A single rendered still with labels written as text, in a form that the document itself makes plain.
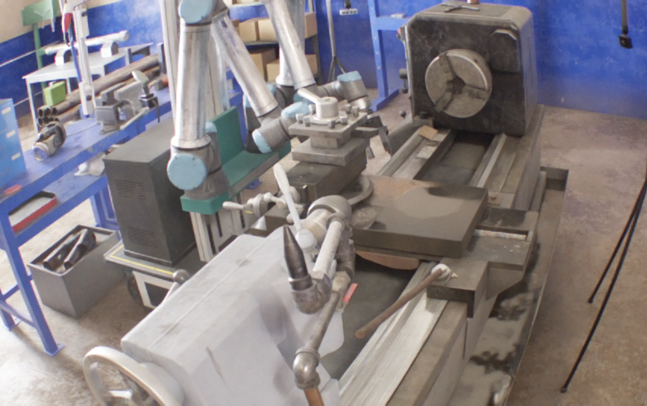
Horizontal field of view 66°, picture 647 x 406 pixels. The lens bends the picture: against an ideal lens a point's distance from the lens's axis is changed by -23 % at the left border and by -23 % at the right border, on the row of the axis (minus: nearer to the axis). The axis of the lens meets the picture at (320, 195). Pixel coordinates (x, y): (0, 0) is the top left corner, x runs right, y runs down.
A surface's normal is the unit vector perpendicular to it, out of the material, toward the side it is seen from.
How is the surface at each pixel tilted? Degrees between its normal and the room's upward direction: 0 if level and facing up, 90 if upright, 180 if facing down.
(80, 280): 90
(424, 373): 0
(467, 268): 0
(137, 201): 90
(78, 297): 90
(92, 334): 0
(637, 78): 90
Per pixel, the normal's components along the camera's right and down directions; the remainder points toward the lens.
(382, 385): -0.11, -0.90
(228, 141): 0.90, 0.10
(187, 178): -0.04, 0.50
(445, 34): -0.45, 0.42
